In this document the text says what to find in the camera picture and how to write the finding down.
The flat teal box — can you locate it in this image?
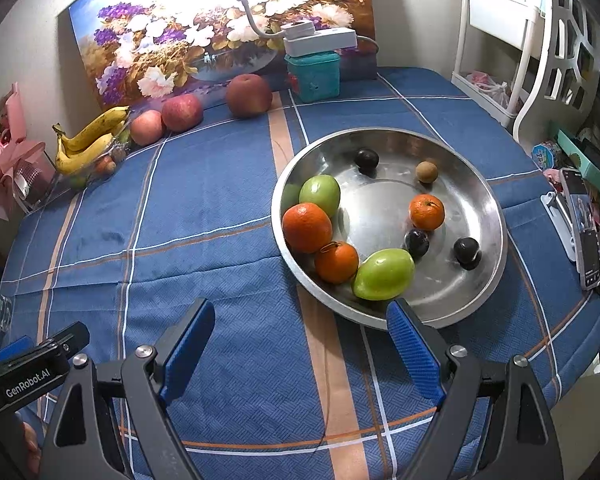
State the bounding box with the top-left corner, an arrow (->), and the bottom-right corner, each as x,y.
555,129 -> 600,191

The round green fruit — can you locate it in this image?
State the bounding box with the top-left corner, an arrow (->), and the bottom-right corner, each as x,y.
299,175 -> 342,218

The large orange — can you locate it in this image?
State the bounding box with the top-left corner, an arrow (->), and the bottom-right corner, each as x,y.
281,202 -> 334,254

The flower painting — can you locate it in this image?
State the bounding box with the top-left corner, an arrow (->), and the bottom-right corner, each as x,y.
69,0 -> 378,110

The blue plaid tablecloth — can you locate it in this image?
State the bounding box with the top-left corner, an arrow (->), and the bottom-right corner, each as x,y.
0,67 -> 600,480

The white shelf cart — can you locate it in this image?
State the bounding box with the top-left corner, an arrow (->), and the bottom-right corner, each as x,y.
451,0 -> 541,128

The black smartphone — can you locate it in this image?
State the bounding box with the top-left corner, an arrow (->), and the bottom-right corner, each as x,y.
560,167 -> 600,291

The yellow banana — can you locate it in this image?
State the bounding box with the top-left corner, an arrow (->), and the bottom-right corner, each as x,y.
52,106 -> 132,153
55,132 -> 116,176

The dark purple plum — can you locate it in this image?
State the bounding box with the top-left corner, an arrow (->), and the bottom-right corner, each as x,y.
355,148 -> 380,176
453,237 -> 482,270
404,228 -> 431,259

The pale pink apple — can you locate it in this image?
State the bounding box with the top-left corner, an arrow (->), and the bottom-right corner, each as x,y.
130,109 -> 165,146

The pink plastic bag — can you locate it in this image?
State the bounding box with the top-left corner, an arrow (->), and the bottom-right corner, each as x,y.
466,71 -> 512,110

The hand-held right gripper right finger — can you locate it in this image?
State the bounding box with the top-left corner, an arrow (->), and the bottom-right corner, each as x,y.
385,298 -> 565,480

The teal plastic box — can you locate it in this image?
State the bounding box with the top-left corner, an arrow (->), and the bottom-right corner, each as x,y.
285,51 -> 342,103

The white power strip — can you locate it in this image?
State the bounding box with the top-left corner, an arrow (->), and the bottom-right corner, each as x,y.
282,20 -> 358,58

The oval green fruit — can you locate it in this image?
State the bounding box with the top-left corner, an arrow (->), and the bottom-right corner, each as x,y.
352,248 -> 416,301

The white phone stand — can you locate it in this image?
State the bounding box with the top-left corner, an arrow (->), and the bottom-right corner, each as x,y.
540,191 -> 578,262

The round printed tin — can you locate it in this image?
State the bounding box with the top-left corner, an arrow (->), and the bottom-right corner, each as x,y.
531,141 -> 563,171

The pink flower bouquet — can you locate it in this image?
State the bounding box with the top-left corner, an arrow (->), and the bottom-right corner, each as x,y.
0,82 -> 48,221

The small tangerine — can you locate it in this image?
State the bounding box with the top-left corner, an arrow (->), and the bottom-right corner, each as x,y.
409,194 -> 446,232

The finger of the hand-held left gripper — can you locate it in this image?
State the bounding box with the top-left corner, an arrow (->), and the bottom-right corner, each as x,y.
0,322 -> 91,362

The tangerine with leaf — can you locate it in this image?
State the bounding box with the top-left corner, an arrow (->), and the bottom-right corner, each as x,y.
314,241 -> 360,285

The stainless steel bowl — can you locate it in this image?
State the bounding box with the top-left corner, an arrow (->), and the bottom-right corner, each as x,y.
271,128 -> 509,331

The small brown kiwi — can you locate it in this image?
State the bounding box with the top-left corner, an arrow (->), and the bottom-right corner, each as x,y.
415,160 -> 439,184

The clear plastic container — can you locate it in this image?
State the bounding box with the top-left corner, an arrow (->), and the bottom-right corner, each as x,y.
12,152 -> 58,213

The person's left hand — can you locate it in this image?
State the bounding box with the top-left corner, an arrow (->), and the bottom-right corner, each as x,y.
22,422 -> 42,476

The white decorative rack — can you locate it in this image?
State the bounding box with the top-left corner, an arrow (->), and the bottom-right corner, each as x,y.
512,0 -> 600,143

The dark red apple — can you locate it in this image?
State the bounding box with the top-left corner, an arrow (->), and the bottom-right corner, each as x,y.
225,74 -> 274,119

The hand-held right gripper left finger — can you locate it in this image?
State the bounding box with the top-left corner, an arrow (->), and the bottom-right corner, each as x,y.
40,298 -> 217,480

